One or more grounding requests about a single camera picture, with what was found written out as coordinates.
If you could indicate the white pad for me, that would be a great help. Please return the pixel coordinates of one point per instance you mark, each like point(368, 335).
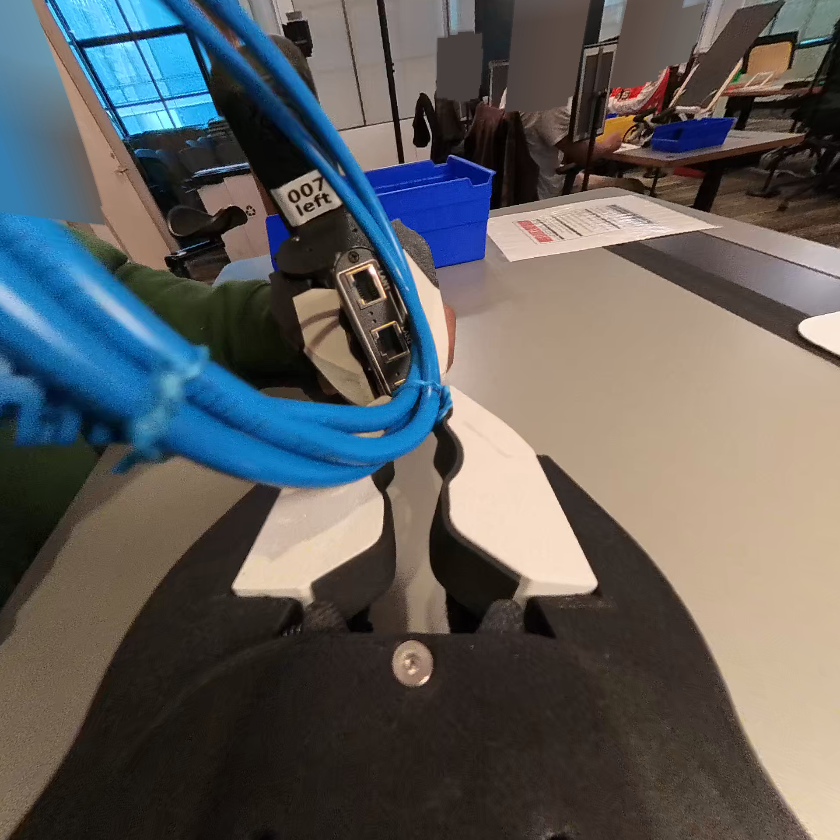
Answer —
point(823, 331)

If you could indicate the dark jackets on chair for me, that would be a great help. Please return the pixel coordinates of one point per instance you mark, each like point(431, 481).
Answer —
point(485, 151)

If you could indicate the blue plastic bin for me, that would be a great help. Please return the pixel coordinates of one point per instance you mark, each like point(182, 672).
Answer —
point(446, 216)

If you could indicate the person's left hand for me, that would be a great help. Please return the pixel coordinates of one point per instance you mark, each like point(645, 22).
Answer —
point(451, 338)

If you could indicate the wooden work table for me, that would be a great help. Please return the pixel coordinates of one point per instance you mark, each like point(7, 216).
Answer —
point(754, 141)

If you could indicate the small blue tray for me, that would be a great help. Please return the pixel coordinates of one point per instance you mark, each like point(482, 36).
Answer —
point(695, 134)

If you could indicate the black stand pole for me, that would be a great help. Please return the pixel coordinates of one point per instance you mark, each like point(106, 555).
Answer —
point(392, 79)

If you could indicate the person's torso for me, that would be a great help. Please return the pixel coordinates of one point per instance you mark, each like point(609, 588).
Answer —
point(33, 512)

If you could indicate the white recycling bin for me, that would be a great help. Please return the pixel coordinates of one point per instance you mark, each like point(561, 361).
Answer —
point(239, 197)

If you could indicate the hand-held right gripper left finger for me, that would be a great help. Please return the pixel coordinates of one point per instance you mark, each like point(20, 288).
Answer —
point(315, 538)

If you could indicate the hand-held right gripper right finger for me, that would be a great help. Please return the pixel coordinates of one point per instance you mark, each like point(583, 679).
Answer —
point(518, 518)

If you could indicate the black chair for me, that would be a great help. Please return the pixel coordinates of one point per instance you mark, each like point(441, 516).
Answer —
point(197, 223)

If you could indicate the black ethernet adapter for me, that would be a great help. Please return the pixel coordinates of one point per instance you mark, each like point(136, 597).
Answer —
point(375, 313)

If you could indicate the person's left forearm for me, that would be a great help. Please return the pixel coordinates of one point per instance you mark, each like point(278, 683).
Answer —
point(216, 315)

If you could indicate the laminated paper sheet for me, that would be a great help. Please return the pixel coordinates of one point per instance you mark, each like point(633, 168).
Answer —
point(590, 226)

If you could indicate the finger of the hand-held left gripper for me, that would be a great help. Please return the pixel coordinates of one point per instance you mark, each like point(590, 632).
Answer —
point(436, 308)
point(325, 334)

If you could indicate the window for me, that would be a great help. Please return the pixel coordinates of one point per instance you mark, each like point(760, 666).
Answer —
point(131, 65)

